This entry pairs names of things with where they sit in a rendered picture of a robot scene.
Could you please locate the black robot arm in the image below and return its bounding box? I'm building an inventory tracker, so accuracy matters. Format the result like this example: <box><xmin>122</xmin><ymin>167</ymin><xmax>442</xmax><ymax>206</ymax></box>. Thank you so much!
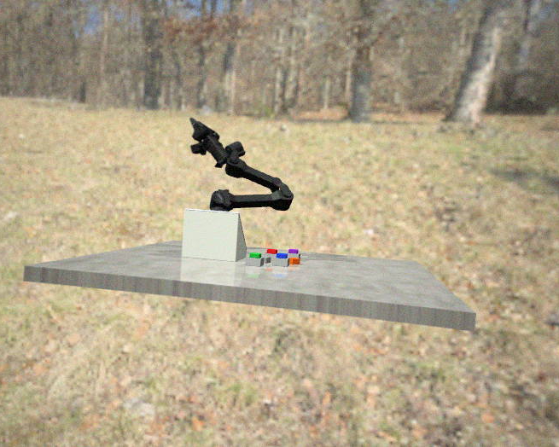
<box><xmin>190</xmin><ymin>141</ymin><xmax>294</xmax><ymax>212</ymax></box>

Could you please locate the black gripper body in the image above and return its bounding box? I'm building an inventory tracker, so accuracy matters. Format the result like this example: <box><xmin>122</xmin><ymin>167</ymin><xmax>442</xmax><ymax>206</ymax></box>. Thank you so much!
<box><xmin>192</xmin><ymin>126</ymin><xmax>223</xmax><ymax>154</ymax></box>

